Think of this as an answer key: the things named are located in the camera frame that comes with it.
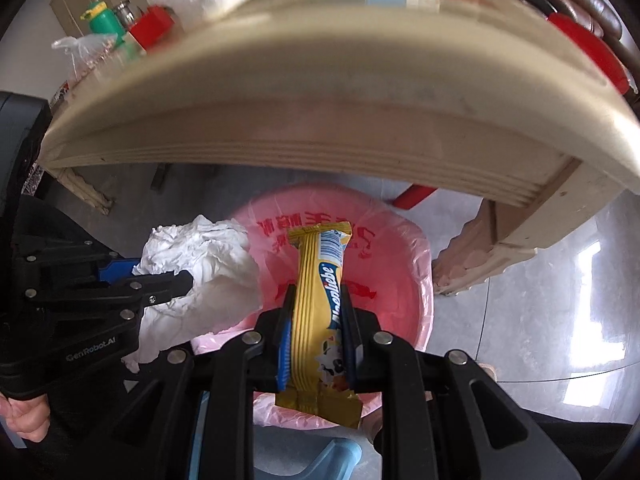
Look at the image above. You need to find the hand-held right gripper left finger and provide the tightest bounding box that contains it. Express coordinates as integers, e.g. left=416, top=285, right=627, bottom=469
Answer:
left=107, top=285, right=296, bottom=480

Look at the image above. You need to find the red plastic stool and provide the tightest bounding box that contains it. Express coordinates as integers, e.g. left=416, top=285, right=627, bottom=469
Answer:
left=547, top=12, right=631, bottom=96

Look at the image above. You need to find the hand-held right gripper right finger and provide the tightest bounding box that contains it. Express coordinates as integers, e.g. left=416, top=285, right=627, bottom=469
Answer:
left=342, top=285, right=581, bottom=480

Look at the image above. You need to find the green cup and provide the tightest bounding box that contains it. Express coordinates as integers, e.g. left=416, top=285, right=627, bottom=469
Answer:
left=80, top=0, right=126, bottom=48

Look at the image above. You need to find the yellow snack wrapper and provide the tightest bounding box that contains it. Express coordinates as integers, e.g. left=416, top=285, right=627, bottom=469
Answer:
left=274, top=222, right=362, bottom=430

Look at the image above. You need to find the person's left hand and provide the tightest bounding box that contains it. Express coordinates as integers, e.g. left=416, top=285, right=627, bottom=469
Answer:
left=0, top=391, right=52, bottom=443

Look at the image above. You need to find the red plastic piece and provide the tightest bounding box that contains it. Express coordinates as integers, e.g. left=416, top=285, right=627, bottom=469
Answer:
left=392, top=185, right=438, bottom=211

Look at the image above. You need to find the white printed packet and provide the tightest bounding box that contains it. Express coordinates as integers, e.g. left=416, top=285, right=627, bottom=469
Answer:
left=50, top=79, right=71, bottom=110

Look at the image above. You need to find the red box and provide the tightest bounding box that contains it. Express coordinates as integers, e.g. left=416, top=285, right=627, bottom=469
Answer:
left=127, top=5, right=176, bottom=51

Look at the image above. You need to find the light blue plastic stool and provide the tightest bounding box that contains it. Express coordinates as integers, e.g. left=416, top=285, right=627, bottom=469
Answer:
left=187, top=390, right=363, bottom=480

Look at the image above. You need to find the clear plastic snack bag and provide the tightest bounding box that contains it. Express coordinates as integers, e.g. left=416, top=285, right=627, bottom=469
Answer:
left=50, top=35, right=146, bottom=91

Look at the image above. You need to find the beige table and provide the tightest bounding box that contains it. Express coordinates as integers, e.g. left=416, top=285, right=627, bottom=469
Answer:
left=37, top=0, right=640, bottom=296

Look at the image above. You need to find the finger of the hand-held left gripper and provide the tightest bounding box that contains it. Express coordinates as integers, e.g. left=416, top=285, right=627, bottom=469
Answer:
left=12, top=237, right=146, bottom=292
left=25, top=269, right=196, bottom=323

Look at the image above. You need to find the white tissue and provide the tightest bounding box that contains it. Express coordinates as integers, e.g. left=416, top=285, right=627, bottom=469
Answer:
left=122, top=215, right=263, bottom=373

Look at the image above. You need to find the silver metal container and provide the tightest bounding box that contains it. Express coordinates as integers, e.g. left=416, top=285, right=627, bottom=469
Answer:
left=112, top=2, right=138, bottom=26

